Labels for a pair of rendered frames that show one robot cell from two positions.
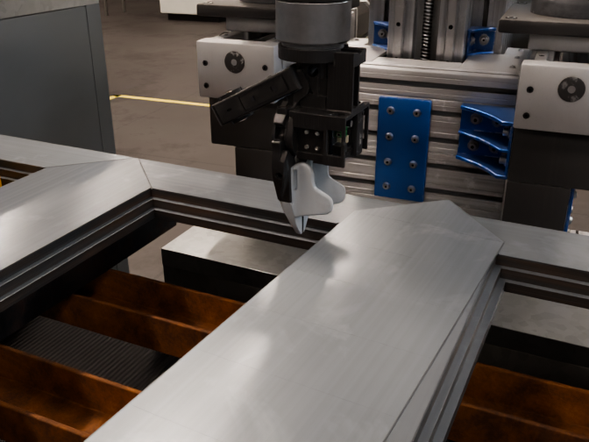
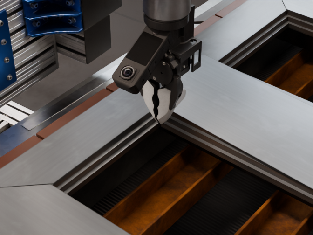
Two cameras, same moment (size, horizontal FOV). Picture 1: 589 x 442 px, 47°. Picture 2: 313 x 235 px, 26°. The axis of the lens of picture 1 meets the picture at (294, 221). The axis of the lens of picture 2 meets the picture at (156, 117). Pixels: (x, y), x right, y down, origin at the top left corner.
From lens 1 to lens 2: 109 cm
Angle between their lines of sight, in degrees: 65
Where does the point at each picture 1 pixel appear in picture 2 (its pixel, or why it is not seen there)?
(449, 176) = (25, 52)
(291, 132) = (179, 67)
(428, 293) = (253, 93)
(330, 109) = (185, 41)
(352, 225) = not seen: hidden behind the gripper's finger
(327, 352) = (301, 134)
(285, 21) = (179, 8)
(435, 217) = not seen: hidden behind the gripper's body
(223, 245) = not seen: outside the picture
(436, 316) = (275, 95)
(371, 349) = (301, 120)
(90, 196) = (52, 220)
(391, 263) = (218, 96)
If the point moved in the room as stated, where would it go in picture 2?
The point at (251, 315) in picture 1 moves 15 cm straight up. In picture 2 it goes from (263, 154) to (273, 79)
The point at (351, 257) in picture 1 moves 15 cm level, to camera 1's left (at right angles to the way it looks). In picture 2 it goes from (207, 108) to (189, 163)
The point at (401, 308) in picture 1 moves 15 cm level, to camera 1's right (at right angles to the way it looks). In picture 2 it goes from (266, 104) to (275, 59)
